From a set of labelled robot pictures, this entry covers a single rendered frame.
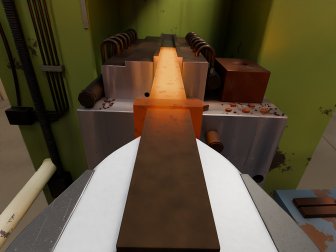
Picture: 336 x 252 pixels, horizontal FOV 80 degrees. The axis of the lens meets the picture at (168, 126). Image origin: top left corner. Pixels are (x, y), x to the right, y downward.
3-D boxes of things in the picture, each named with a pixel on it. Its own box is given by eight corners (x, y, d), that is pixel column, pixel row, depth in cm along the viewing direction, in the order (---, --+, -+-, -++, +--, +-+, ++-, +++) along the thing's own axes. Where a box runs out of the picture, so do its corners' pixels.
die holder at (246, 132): (237, 255, 58) (289, 117, 36) (105, 251, 58) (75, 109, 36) (206, 143, 107) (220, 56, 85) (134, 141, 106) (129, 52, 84)
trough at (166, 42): (182, 65, 38) (182, 57, 37) (153, 64, 37) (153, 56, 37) (175, 38, 74) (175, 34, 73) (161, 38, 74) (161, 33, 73)
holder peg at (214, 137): (222, 155, 35) (225, 142, 34) (207, 154, 35) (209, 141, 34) (217, 142, 39) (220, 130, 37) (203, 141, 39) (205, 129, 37)
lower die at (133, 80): (203, 101, 41) (209, 58, 37) (104, 97, 41) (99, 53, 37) (187, 59, 78) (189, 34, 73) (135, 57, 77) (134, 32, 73)
